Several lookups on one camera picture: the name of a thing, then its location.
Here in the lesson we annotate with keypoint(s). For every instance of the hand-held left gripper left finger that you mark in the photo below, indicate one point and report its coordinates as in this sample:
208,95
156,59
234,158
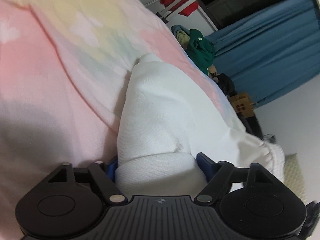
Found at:
112,171

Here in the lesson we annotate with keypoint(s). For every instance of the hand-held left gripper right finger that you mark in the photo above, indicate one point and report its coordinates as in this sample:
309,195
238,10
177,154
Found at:
206,167

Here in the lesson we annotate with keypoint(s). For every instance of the white pants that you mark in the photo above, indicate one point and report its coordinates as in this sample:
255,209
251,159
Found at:
162,117

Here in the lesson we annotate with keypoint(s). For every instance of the black sofa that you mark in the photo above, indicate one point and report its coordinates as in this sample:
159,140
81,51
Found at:
252,127

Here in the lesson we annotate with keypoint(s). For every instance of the brown cardboard box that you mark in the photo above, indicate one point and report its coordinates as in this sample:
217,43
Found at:
242,105

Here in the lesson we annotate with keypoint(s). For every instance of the black garment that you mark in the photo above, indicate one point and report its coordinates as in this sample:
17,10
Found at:
226,85

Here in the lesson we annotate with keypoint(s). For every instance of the cream textured mat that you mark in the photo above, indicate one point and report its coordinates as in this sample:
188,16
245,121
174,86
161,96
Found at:
296,177

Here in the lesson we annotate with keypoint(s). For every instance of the beige plush toy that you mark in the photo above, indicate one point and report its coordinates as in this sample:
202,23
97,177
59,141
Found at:
214,73

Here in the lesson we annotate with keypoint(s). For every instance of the green garment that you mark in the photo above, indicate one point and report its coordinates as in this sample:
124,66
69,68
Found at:
200,50

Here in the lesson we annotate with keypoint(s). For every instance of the pastel bed blanket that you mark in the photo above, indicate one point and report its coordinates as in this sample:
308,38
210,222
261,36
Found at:
50,67

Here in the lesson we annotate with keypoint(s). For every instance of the blue curtain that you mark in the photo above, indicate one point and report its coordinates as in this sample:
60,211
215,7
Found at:
262,55

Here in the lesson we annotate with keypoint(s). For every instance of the yellow knitted garment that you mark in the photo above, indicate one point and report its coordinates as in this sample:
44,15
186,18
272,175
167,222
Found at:
182,38

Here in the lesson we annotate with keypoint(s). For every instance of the grey blue cloth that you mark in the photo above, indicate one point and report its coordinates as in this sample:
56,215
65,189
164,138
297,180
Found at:
176,28

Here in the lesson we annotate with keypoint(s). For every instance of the dark window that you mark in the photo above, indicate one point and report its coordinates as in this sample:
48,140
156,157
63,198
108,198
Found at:
237,7

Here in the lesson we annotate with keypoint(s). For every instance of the garment steamer stand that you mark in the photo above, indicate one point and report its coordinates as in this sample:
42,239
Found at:
170,6

